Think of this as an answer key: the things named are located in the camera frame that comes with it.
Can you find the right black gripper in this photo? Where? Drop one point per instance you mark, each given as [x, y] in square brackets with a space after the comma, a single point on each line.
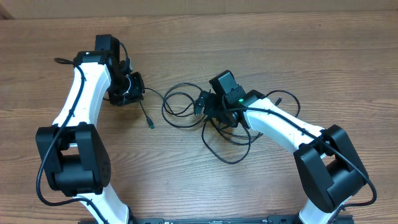
[212, 101]

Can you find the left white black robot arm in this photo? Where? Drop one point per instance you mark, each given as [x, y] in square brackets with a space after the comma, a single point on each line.
[75, 165]

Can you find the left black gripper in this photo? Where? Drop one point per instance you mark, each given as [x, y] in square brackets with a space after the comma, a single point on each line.
[135, 94]

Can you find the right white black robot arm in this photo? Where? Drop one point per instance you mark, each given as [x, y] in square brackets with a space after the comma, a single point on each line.
[333, 176]

